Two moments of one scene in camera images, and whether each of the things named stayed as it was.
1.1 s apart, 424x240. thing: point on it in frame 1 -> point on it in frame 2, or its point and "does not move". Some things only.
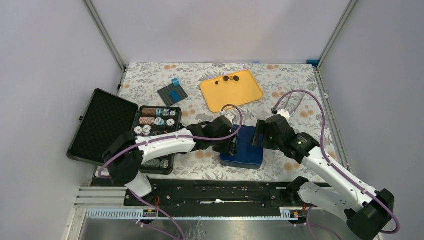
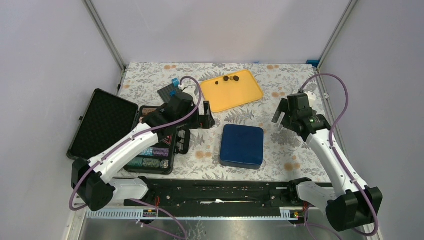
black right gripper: x=261 y=128 -> x=283 y=107
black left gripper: x=229 y=149 -> x=204 y=121
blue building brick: x=175 y=81 does not move
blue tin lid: x=248 y=156 does not move
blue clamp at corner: x=315 y=63 does not move
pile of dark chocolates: x=236 y=78 does not move
